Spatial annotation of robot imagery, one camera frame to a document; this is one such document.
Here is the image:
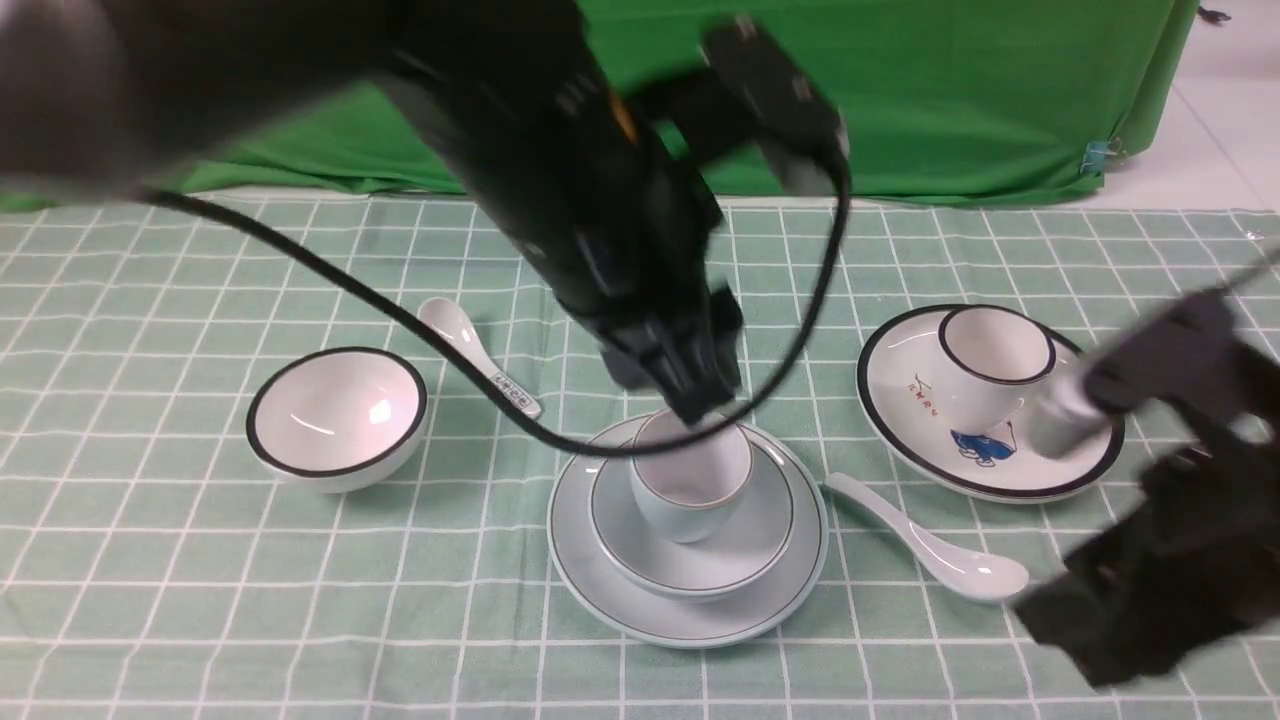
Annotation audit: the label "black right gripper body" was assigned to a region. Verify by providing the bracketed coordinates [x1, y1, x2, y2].
[1015, 445, 1277, 689]

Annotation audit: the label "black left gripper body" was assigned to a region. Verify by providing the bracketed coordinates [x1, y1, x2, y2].
[540, 200, 744, 391]

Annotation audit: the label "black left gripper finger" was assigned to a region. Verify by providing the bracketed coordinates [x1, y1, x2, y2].
[640, 340, 742, 425]

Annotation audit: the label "pale green cup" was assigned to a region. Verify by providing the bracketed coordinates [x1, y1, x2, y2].
[630, 424, 754, 544]

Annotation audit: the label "pale green bowl brown rim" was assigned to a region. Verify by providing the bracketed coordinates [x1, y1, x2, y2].
[589, 445, 797, 602]

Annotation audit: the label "plain white ceramic spoon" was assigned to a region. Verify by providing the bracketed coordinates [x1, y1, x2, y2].
[823, 473, 1030, 603]

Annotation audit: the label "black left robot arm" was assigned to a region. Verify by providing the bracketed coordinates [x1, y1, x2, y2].
[1, 1, 741, 423]

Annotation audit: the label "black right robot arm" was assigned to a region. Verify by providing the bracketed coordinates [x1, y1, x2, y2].
[1014, 250, 1279, 689]

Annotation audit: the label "white spoon with label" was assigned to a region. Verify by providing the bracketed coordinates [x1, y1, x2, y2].
[417, 297, 543, 419]

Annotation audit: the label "white plate black rim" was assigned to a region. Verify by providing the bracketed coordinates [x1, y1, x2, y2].
[856, 304, 1126, 503]

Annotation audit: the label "pale green plate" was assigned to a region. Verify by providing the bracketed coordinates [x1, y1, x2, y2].
[547, 425, 829, 650]

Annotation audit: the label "white cup black rim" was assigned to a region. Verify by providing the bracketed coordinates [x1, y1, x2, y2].
[925, 305, 1057, 436]

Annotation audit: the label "green backdrop cloth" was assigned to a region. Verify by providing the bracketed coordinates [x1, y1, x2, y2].
[3, 1, 1196, 211]

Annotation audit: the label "white bowl black rim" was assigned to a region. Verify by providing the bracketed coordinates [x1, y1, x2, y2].
[244, 347, 428, 495]

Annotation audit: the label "green checkered tablecloth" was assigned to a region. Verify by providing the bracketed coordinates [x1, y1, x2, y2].
[1, 196, 1277, 719]

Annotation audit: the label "blue binder clip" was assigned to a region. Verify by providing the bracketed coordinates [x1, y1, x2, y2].
[1078, 140, 1114, 176]

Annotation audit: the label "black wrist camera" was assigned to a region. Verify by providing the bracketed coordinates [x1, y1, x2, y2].
[627, 14, 852, 199]

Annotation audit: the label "black cable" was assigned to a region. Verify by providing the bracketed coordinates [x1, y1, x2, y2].
[140, 150, 852, 459]

